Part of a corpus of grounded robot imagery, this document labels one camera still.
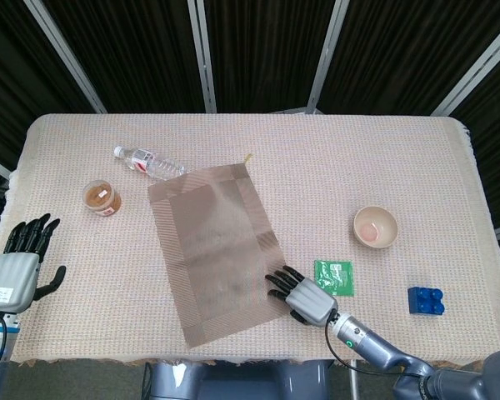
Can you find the metal table leg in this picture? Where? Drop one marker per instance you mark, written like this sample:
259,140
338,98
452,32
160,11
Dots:
354,385

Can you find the pink woven tablecloth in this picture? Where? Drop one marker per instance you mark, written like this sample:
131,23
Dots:
358,166

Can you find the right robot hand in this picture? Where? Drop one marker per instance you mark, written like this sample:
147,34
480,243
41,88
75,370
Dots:
310,302

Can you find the light brown bowl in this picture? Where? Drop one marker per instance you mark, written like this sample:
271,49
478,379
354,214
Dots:
364,221

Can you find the yellow tape measure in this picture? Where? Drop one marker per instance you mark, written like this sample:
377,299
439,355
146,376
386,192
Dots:
247,158

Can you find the clear jar of rubber bands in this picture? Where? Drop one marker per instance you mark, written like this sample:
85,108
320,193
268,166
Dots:
102,198

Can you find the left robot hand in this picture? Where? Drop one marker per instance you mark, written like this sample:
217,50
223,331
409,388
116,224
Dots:
12,279

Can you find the green foil packet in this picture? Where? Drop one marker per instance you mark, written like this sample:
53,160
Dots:
339,275

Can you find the white partition post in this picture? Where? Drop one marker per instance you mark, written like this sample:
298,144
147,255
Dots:
66,58
475,71
327,54
203,58

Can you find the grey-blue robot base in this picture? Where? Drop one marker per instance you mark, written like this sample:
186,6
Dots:
241,381

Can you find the brown woven placemat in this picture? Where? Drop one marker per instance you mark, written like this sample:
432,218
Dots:
216,250

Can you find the clear plastic water bottle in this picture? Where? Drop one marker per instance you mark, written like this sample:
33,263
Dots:
158,166

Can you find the blue toy brick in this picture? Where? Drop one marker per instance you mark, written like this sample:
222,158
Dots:
425,301

